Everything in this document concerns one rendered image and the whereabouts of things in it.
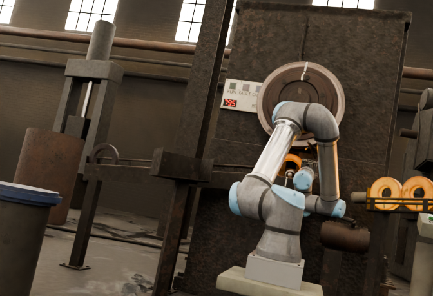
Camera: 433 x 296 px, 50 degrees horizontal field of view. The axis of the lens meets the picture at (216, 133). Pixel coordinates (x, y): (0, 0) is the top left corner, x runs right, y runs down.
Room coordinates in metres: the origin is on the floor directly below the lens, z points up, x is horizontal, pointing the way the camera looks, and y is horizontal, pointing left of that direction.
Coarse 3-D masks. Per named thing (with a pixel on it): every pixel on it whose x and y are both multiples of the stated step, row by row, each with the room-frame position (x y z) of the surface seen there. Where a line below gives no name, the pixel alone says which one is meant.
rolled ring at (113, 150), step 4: (100, 144) 2.79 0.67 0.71; (104, 144) 2.78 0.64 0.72; (108, 144) 2.77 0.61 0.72; (96, 148) 2.79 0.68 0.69; (100, 148) 2.78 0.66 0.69; (104, 148) 2.78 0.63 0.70; (108, 148) 2.77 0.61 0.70; (112, 148) 2.76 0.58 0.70; (92, 152) 2.80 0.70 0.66; (96, 152) 2.79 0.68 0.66; (112, 152) 2.76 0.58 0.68; (116, 152) 2.76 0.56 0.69; (92, 156) 2.79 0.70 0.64; (96, 156) 2.82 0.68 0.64; (112, 156) 2.76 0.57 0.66; (116, 156) 2.75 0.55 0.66; (92, 160) 2.79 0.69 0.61; (112, 160) 2.76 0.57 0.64; (116, 160) 2.75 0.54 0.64; (112, 164) 2.75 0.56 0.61; (116, 164) 2.77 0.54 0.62
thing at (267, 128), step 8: (288, 64) 2.48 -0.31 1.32; (296, 64) 2.46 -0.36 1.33; (304, 64) 2.45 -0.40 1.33; (312, 64) 2.44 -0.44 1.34; (272, 72) 2.50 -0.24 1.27; (328, 72) 2.41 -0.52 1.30; (336, 80) 2.40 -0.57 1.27; (264, 88) 2.50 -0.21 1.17; (336, 88) 2.40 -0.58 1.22; (344, 96) 2.38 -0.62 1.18; (256, 104) 2.51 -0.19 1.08; (344, 104) 2.38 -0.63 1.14; (264, 120) 2.50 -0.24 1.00; (336, 120) 2.39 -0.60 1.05; (264, 128) 2.49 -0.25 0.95; (296, 144) 2.44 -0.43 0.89; (304, 144) 2.43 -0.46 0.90
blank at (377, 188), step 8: (376, 184) 2.18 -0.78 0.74; (384, 184) 2.15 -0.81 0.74; (392, 184) 2.12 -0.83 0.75; (400, 184) 2.11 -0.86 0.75; (376, 192) 2.18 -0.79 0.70; (392, 192) 2.12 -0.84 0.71; (400, 192) 2.09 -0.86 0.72; (376, 200) 2.17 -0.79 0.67; (384, 200) 2.15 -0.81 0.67; (392, 200) 2.11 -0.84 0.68; (384, 208) 2.14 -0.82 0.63; (392, 208) 2.12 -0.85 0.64
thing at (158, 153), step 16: (160, 160) 2.21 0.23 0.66; (176, 160) 2.44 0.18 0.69; (192, 160) 2.47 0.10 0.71; (208, 160) 2.37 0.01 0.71; (160, 176) 2.38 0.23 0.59; (176, 176) 2.45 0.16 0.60; (192, 176) 2.47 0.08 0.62; (208, 176) 2.32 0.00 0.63; (176, 192) 2.32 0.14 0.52; (176, 208) 2.32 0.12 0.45; (176, 224) 2.33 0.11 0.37; (176, 240) 2.33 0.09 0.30; (160, 256) 2.35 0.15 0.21; (160, 272) 2.32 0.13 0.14; (160, 288) 2.32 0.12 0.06
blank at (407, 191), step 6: (408, 180) 2.07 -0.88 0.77; (414, 180) 2.04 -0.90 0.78; (420, 180) 2.02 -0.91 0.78; (426, 180) 2.00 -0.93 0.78; (402, 186) 2.09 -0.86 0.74; (408, 186) 2.06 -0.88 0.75; (414, 186) 2.04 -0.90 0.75; (420, 186) 2.02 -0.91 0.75; (426, 186) 2.00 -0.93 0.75; (432, 186) 1.98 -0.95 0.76; (402, 192) 2.08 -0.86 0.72; (408, 192) 2.06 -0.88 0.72; (426, 192) 2.00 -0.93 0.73; (432, 192) 1.98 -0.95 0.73; (420, 210) 2.01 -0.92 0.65
